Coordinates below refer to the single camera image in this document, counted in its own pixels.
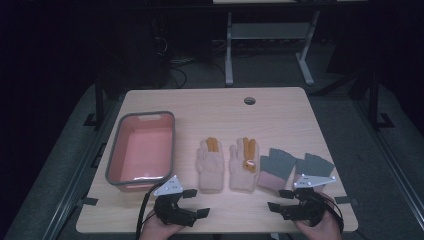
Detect black metal stand post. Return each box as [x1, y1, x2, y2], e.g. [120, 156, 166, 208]
[82, 74, 106, 128]
[367, 70, 396, 132]

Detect cables on floor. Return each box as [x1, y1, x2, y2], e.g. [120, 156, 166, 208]
[164, 55, 204, 90]

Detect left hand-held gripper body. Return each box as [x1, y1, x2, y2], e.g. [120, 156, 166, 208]
[153, 175, 198, 228]

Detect beige glove with orange fingers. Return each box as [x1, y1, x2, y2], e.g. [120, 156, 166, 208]
[195, 136, 225, 194]

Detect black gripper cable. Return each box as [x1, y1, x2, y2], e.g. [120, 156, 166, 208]
[311, 190, 345, 234]
[135, 182, 162, 240]

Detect beige orange glove with patch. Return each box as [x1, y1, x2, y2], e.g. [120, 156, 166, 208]
[228, 136, 260, 193]

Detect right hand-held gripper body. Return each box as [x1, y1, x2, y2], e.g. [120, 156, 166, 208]
[281, 174, 337, 228]

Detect person's right hand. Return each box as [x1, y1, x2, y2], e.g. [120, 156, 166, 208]
[293, 192, 344, 240]

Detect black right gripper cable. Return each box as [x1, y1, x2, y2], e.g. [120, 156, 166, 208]
[311, 190, 345, 234]

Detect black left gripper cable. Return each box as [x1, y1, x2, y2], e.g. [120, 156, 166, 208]
[135, 182, 162, 240]

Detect grey and pink fingerless glove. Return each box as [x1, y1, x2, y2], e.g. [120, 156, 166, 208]
[292, 152, 336, 191]
[256, 147, 297, 192]

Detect black table edge bracket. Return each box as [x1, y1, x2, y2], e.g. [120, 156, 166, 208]
[76, 196, 100, 208]
[334, 196, 360, 207]

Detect pink basin with grey rim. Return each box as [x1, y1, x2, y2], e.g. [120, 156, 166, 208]
[104, 110, 176, 193]

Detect white metal table frame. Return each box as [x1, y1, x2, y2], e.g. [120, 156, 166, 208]
[224, 9, 322, 87]

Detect person's left hand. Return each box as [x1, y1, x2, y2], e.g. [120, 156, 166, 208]
[138, 209, 186, 240]

